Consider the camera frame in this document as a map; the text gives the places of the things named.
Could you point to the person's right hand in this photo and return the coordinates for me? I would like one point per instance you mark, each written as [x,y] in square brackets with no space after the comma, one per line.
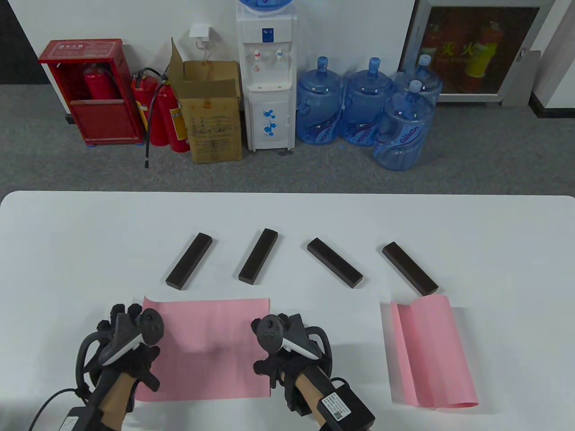
[269,366]

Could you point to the person's left hand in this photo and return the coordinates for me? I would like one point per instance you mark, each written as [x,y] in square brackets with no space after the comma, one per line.
[143,359]

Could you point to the pink paper sheet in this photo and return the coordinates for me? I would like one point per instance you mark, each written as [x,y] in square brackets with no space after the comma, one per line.
[211,341]
[440,350]

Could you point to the dark wooden paperweight bar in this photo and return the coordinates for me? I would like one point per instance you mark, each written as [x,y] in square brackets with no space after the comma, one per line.
[334,262]
[258,257]
[409,268]
[188,261]

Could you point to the person's right forearm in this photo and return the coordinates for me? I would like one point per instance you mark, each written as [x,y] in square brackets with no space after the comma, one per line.
[310,386]

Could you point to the person's left forearm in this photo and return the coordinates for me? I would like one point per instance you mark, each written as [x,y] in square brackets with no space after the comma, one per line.
[114,397]

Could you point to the black tracking controller with loop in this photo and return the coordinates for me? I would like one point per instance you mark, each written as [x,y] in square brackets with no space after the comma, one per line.
[150,325]
[269,332]

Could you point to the red fire extinguisher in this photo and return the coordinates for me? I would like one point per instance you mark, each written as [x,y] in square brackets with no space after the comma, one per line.
[173,121]
[143,107]
[101,85]

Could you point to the red fire extinguisher cabinet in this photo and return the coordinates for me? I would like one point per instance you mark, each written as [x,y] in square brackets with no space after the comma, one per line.
[103,121]

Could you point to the open cardboard box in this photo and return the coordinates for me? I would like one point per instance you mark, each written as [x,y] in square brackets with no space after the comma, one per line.
[211,125]

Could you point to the white water dispenser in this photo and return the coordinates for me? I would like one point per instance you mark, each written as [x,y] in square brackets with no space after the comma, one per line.
[269,112]

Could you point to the blue water jug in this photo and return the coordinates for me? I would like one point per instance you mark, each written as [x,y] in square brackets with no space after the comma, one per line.
[366,107]
[402,134]
[426,78]
[319,107]

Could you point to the blue dispenser water bottle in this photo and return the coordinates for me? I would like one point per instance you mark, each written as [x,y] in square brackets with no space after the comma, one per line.
[265,4]

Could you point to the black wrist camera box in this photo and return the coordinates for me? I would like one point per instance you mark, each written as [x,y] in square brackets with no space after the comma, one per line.
[74,420]
[343,406]

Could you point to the white wall outlet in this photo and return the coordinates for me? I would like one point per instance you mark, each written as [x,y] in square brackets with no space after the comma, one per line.
[200,33]

